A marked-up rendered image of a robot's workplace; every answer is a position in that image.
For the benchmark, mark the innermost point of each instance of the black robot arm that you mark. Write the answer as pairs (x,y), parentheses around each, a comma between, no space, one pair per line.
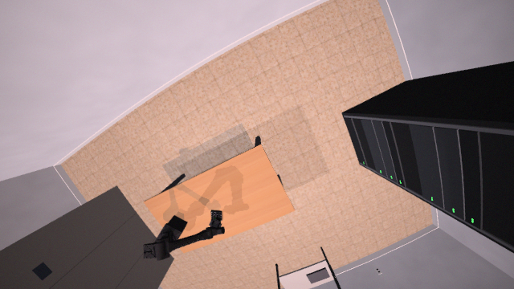
(166,243)

